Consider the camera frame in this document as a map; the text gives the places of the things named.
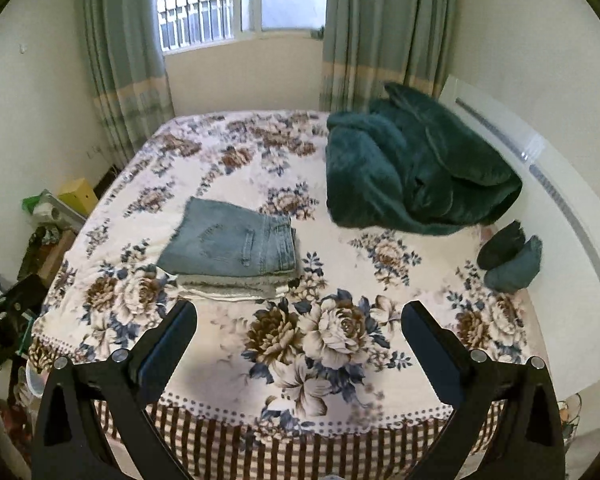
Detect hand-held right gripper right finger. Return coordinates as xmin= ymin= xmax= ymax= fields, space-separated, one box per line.
xmin=401 ymin=300 xmax=566 ymax=480

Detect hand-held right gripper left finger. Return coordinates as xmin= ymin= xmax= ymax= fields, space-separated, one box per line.
xmin=32 ymin=299 xmax=199 ymax=480

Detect blue denim pants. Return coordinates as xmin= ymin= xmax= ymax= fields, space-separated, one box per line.
xmin=157 ymin=197 xmax=297 ymax=278

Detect folded cream cloth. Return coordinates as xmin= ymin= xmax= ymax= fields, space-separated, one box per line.
xmin=176 ymin=271 xmax=301 ymax=303

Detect yellow box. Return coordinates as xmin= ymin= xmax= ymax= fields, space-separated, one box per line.
xmin=57 ymin=178 xmax=100 ymax=218

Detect floral bed blanket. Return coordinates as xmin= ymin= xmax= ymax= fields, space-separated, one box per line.
xmin=28 ymin=110 xmax=550 ymax=479

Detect white bed headboard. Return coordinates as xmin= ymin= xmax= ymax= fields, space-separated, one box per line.
xmin=438 ymin=75 xmax=600 ymax=401

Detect dark green plush blanket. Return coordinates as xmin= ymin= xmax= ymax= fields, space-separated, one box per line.
xmin=326 ymin=82 xmax=523 ymax=236

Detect green curtain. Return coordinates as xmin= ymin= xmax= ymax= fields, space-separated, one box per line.
xmin=319 ymin=0 xmax=457 ymax=113
xmin=78 ymin=0 xmax=177 ymax=167

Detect window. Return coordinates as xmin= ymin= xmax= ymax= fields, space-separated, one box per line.
xmin=155 ymin=0 xmax=331 ymax=53

